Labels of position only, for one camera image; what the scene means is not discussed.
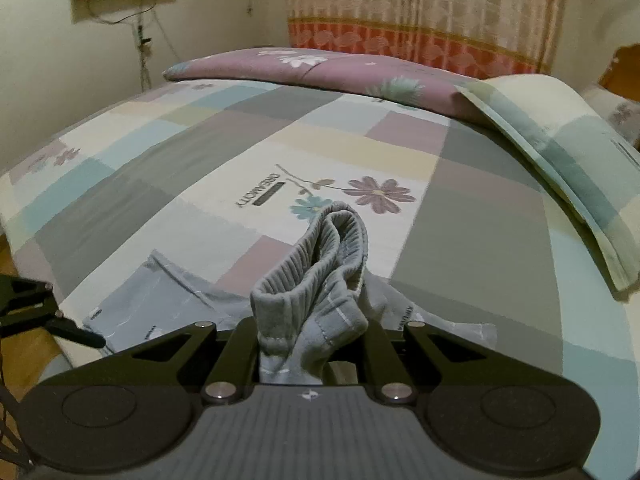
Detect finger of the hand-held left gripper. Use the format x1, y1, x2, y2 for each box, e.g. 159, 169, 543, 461
0, 274, 107, 352

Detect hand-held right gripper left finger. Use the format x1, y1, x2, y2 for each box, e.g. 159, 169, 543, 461
90, 316, 261, 406

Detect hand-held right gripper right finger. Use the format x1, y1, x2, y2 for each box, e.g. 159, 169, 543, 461
330, 322, 531, 406

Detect grey printed pants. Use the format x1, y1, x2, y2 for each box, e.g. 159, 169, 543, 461
82, 201, 498, 386

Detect large patchwork pillow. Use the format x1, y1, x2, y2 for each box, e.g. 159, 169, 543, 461
455, 74, 640, 293

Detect purple floral quilt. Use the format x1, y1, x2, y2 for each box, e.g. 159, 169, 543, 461
164, 46, 493, 123

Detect small floral pillow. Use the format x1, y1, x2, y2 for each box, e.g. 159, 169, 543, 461
580, 82, 640, 148

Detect patterned curtain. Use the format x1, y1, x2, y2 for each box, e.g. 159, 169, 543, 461
285, 0, 568, 81

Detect wooden headboard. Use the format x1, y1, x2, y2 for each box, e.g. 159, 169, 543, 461
597, 42, 640, 98

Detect wall cable bundle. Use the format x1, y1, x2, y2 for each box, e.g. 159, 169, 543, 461
85, 0, 161, 93

